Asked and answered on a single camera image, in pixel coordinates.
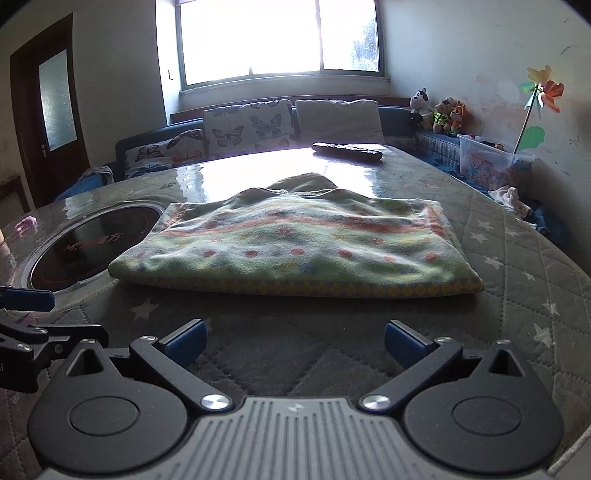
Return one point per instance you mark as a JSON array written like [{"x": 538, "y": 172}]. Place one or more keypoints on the white cloth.
[{"x": 510, "y": 198}]

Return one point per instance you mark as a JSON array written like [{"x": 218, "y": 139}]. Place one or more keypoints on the black and white plush toy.
[{"x": 419, "y": 104}]

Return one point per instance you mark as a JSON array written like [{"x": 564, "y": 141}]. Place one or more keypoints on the small butterfly print cushion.
[{"x": 161, "y": 154}]

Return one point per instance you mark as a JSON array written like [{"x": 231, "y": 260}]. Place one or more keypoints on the large butterfly print cushion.
[{"x": 249, "y": 127}]

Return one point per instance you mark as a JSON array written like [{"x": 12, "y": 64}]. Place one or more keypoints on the wooden side table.
[{"x": 11, "y": 189}]

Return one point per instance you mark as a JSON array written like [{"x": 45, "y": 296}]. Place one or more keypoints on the blue cloth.
[{"x": 87, "y": 184}]

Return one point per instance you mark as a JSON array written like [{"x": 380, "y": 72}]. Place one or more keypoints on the brown plush bear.
[{"x": 444, "y": 115}]

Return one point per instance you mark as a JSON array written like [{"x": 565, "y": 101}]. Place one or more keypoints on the clear plastic storage box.
[{"x": 494, "y": 161}]

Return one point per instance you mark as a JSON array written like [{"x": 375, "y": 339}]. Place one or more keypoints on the colourful pinwheel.
[{"x": 547, "y": 90}]

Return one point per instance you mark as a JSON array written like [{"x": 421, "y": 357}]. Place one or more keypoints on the dark wooden door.
[{"x": 27, "y": 115}]

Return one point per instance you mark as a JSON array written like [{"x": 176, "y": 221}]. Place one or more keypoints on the black remote control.
[{"x": 346, "y": 151}]

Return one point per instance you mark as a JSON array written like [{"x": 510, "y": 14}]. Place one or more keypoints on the small pink object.
[{"x": 26, "y": 226}]

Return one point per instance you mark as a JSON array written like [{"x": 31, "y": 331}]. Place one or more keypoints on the round black induction cooker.
[{"x": 87, "y": 249}]

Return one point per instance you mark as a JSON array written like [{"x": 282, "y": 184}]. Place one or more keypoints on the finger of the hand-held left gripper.
[
  {"x": 27, "y": 301},
  {"x": 27, "y": 355}
]

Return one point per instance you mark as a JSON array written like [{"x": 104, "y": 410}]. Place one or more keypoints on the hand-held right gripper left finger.
[{"x": 187, "y": 342}]

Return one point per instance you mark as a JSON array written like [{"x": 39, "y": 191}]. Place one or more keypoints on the window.
[{"x": 277, "y": 37}]

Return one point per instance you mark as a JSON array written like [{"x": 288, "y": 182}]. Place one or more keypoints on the green patterned towel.
[{"x": 295, "y": 244}]

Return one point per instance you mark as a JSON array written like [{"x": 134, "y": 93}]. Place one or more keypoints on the beige cushion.
[{"x": 339, "y": 122}]

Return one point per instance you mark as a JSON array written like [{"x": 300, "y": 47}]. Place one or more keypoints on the orange plush toy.
[{"x": 458, "y": 117}]

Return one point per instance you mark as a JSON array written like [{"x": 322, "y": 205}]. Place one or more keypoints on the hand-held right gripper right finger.
[{"x": 404, "y": 344}]

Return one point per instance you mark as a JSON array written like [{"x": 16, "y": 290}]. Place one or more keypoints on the green wall sticker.
[{"x": 535, "y": 137}]

